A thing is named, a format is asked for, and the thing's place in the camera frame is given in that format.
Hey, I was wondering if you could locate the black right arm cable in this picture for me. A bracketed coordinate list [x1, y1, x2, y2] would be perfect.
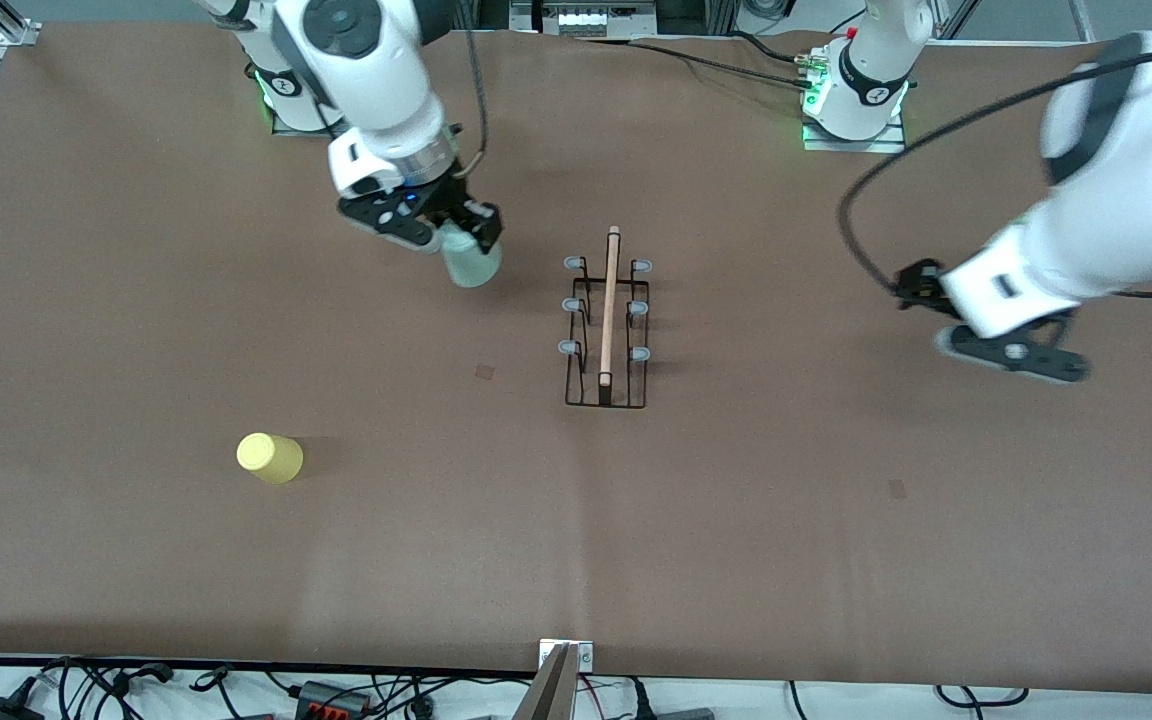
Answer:
[451, 25, 492, 181]

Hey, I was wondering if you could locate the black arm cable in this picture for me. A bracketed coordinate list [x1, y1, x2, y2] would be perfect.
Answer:
[836, 40, 1152, 301]
[451, 25, 492, 181]

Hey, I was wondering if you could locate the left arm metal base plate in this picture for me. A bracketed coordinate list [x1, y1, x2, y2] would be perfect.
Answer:
[801, 108, 907, 154]

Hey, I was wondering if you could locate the black wire cup holder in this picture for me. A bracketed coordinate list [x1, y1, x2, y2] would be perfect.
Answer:
[558, 226, 653, 409]

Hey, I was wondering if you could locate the black orange connector box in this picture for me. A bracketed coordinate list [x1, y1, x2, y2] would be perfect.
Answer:
[296, 680, 374, 718]

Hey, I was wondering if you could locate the grey aluminium profile bar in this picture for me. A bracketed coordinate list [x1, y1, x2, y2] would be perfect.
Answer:
[511, 643, 579, 720]

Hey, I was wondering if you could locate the pale green plastic cup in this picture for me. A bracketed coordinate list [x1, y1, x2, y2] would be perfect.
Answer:
[439, 222, 504, 289]

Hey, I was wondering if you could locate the yellow plastic cup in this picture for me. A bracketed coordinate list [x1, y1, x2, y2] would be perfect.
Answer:
[236, 432, 305, 486]

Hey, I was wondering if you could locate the large brown table mat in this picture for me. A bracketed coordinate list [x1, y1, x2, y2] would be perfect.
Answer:
[0, 20, 1152, 696]

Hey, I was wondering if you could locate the aluminium frame profile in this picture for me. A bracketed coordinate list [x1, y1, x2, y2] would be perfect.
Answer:
[936, 0, 977, 41]

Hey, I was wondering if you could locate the white power strip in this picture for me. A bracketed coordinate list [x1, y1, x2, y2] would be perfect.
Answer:
[511, 0, 659, 36]

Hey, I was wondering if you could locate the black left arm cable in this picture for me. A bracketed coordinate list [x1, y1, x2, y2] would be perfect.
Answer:
[836, 40, 1152, 301]

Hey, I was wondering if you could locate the silver camera mount plate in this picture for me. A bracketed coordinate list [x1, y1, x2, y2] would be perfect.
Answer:
[539, 640, 595, 673]

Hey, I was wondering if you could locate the aluminium corner bracket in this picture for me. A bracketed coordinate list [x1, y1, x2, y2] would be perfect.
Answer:
[0, 0, 42, 48]

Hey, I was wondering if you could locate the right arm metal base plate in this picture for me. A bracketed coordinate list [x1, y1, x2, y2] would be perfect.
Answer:
[271, 95, 349, 138]

